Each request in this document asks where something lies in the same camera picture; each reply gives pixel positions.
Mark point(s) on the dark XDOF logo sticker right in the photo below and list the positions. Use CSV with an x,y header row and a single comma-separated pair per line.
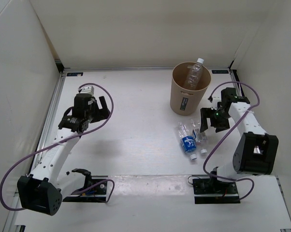
x,y
220,71

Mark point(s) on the beige round waste bin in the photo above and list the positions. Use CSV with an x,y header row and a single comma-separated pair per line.
x,y
182,101

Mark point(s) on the aluminium table edge rail left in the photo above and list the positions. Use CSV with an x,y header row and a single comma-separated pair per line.
x,y
48,121

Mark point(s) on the clear bottle with white label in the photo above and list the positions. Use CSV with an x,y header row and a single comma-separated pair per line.
x,y
200,138

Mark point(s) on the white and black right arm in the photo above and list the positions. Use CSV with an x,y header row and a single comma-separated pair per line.
x,y
256,150

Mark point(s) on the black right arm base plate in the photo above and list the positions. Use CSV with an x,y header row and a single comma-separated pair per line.
x,y
208,190

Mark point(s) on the dark logo sticker left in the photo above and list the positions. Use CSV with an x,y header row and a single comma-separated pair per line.
x,y
73,74

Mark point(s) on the clear bottle with blue label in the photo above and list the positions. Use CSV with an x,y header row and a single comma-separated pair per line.
x,y
186,140

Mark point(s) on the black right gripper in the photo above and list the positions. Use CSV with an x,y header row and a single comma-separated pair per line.
x,y
206,113

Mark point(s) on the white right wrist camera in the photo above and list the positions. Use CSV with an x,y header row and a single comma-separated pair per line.
x,y
215,102

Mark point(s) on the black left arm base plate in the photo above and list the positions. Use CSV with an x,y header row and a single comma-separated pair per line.
x,y
98,194

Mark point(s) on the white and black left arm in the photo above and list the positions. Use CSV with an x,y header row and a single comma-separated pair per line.
x,y
44,188

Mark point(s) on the clear plastic bottle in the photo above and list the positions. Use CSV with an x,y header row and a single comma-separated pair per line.
x,y
194,75

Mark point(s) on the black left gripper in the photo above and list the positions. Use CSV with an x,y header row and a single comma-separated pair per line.
x,y
102,114

